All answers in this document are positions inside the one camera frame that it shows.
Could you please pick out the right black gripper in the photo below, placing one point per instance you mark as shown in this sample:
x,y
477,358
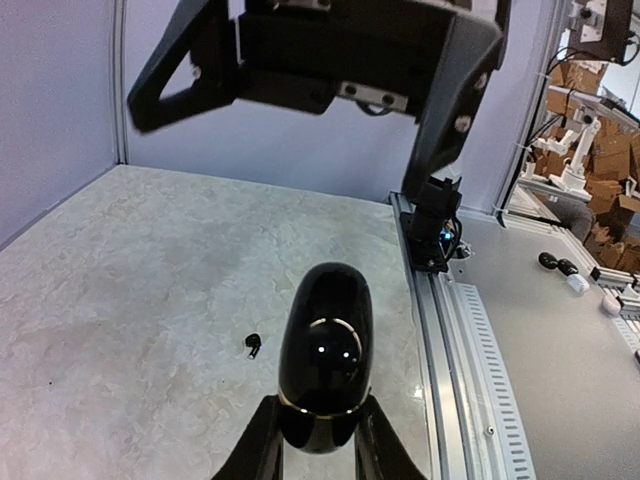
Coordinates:
x,y
340,55

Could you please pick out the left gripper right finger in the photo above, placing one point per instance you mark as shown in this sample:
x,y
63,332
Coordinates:
x,y
379,453

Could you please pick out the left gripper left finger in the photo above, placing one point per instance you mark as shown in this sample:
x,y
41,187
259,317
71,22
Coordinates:
x,y
258,454

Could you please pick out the black charging case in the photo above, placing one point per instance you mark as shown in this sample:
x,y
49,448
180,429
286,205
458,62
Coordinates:
x,y
326,359

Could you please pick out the black earbud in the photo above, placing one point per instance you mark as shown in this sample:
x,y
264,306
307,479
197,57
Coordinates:
x,y
253,343

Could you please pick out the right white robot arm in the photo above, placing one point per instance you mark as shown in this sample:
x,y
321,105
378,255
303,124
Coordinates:
x,y
194,69

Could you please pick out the black case on table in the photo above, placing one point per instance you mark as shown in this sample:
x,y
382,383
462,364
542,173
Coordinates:
x,y
550,262

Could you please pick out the white case on table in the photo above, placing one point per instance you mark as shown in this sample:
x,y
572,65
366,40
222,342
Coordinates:
x,y
578,283

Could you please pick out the pink case on table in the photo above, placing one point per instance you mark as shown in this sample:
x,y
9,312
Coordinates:
x,y
611,305

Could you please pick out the black monitor on stand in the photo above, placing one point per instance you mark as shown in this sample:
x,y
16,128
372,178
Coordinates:
x,y
601,30

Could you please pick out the pile of cardboard boxes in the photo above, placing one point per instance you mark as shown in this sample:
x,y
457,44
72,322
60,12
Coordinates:
x,y
582,159

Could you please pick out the aluminium front rail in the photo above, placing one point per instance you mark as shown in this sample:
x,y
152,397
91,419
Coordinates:
x,y
473,423

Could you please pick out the right aluminium frame post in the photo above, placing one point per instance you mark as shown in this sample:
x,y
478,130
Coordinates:
x,y
542,29

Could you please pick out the aluminium frame post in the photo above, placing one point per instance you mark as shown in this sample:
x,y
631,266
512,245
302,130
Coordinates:
x,y
117,52
542,29

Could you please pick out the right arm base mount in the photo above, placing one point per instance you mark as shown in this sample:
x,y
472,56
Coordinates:
x,y
432,245

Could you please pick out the left aluminium frame post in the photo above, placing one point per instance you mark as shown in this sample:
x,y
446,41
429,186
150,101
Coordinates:
x,y
117,52

